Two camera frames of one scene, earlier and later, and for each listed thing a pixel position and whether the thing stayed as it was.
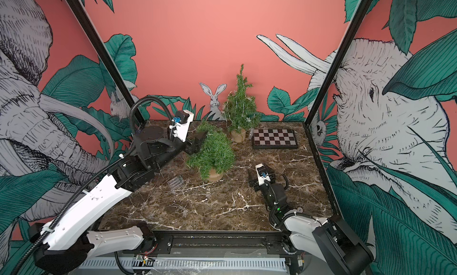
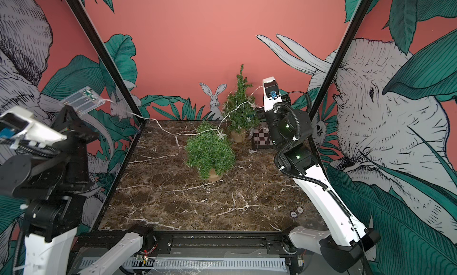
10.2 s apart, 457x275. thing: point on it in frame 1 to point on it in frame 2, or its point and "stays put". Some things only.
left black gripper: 190,147 to 78,130
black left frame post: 96,37 stays put
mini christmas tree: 240,112 stays put
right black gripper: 257,187 to 268,115
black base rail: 216,243 stays put
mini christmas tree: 216,153 stays put
